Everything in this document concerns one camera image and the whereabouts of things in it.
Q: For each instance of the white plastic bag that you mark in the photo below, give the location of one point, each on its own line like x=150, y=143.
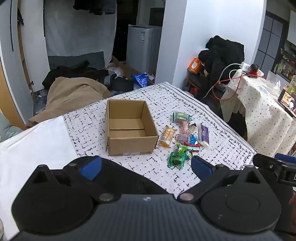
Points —
x=116, y=71

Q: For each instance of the white power strip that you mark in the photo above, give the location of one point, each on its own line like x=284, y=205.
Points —
x=245, y=65

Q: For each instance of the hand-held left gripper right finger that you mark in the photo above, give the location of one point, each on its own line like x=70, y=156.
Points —
x=201, y=165

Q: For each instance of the blue foil bag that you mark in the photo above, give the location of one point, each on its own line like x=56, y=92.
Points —
x=140, y=80

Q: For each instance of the grey hanging sheet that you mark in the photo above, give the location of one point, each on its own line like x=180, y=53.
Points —
x=78, y=34

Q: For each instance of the white washing machine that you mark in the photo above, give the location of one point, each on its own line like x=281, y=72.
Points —
x=143, y=51

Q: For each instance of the green round biscuit packet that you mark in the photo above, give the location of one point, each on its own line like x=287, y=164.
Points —
x=180, y=116

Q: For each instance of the dotted cream tablecloth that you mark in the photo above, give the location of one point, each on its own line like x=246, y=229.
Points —
x=259, y=109

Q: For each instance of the dark hanging clothes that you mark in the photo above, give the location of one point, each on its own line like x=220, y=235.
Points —
x=97, y=5

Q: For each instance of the white wardrobe with wooden edge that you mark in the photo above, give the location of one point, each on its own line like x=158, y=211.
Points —
x=9, y=58

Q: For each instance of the clear nut packet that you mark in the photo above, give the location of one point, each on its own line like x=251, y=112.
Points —
x=192, y=128

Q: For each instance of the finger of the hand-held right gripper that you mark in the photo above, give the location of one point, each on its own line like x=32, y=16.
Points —
x=266, y=161
x=285, y=157

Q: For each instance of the dark clothes heap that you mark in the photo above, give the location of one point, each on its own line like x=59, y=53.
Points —
x=92, y=73

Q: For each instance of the tan coat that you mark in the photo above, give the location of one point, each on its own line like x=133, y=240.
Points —
x=69, y=92

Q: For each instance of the dark grid glass door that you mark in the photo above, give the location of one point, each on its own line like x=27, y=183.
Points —
x=272, y=37

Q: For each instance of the red black gadget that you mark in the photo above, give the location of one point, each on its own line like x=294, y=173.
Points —
x=254, y=67

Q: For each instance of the phone with lit screen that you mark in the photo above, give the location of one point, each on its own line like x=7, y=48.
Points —
x=286, y=99

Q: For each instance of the light green garment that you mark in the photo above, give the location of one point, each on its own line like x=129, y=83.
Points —
x=8, y=129

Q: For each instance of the purple white snack bar packet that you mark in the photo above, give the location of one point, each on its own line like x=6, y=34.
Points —
x=204, y=135

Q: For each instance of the cluttered shelf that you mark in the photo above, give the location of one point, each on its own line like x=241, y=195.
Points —
x=286, y=67

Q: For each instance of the brown cardboard box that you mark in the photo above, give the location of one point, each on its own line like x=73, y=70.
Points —
x=131, y=144

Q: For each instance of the black clothes pile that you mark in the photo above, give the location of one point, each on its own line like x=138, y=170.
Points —
x=222, y=53

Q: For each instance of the white black patterned bed sheet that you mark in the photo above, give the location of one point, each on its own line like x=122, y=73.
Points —
x=161, y=97

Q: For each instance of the orange cracker packet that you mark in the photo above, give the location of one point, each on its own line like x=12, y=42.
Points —
x=165, y=136

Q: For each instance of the plain white cloth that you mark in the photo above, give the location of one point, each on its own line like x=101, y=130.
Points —
x=34, y=148

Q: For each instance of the open floor cardboard box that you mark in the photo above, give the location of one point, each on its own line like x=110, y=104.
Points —
x=129, y=69

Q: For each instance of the orange tissue box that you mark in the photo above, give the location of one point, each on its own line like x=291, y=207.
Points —
x=193, y=64

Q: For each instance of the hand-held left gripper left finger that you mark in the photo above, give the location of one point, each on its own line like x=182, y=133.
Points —
x=91, y=166

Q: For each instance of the purple round pastry packet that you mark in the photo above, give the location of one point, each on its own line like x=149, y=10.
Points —
x=181, y=138

